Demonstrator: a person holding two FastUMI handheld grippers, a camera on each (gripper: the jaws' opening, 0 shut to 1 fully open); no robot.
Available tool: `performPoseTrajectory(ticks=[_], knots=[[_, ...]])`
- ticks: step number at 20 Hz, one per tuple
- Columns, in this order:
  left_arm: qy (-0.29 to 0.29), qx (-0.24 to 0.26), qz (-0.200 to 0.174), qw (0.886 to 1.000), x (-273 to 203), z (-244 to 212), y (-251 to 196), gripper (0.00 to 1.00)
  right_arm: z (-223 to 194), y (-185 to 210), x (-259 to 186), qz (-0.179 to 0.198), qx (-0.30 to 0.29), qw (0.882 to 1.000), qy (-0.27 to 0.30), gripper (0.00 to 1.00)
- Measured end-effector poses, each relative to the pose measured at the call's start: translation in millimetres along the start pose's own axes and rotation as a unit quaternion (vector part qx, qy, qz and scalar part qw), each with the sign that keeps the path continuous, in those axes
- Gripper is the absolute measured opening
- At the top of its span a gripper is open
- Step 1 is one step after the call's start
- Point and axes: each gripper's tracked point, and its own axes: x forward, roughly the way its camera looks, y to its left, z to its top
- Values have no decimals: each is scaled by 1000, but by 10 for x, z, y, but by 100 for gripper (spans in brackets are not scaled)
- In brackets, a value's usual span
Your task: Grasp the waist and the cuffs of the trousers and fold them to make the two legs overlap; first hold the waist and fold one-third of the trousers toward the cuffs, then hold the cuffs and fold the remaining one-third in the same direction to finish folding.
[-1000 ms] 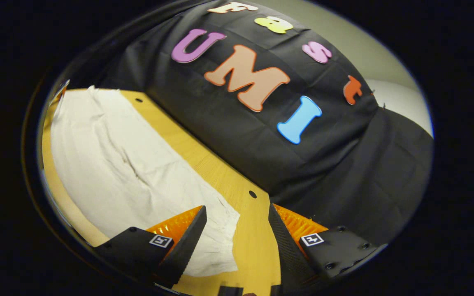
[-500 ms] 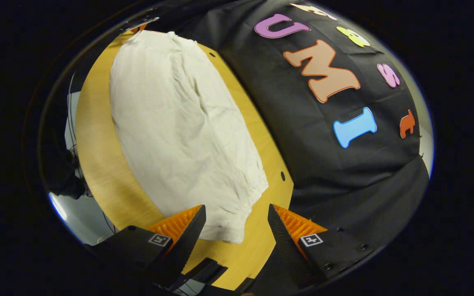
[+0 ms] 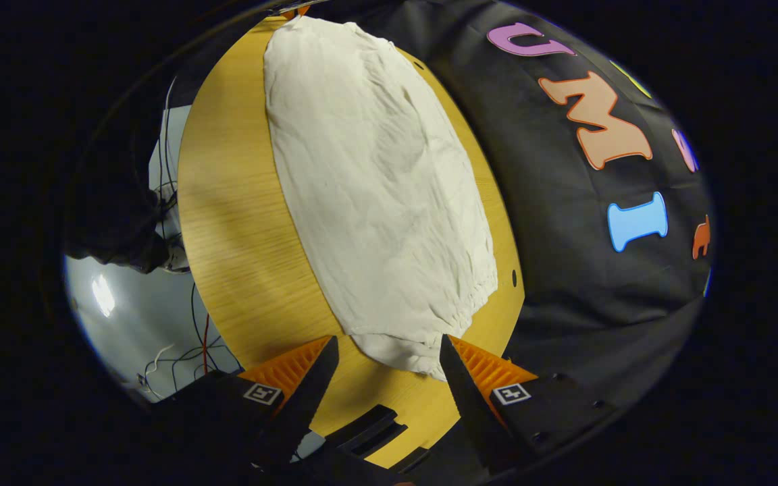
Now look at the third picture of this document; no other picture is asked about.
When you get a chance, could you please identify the white jeans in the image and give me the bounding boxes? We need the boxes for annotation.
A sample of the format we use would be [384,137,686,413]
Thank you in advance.
[264,15,499,383]

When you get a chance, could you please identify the white cable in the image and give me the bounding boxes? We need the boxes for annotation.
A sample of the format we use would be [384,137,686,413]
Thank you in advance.
[140,343,177,392]

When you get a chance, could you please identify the dark cloth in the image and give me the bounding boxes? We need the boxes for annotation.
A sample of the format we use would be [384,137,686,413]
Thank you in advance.
[63,128,188,275]

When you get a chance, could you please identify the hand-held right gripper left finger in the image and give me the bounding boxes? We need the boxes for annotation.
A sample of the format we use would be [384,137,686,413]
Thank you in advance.
[153,335,340,475]

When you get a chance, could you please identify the black slotted bracket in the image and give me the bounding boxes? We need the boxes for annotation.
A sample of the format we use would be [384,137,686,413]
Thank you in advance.
[326,404,409,462]

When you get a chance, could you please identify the black cable bundle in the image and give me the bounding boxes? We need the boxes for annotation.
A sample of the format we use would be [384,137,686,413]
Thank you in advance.
[138,74,244,400]

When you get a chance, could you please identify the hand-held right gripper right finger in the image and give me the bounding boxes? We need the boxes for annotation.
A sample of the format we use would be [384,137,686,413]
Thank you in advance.
[440,334,624,477]

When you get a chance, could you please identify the black backdrop cloth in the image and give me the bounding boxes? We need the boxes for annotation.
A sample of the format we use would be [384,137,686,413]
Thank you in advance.
[186,0,714,419]

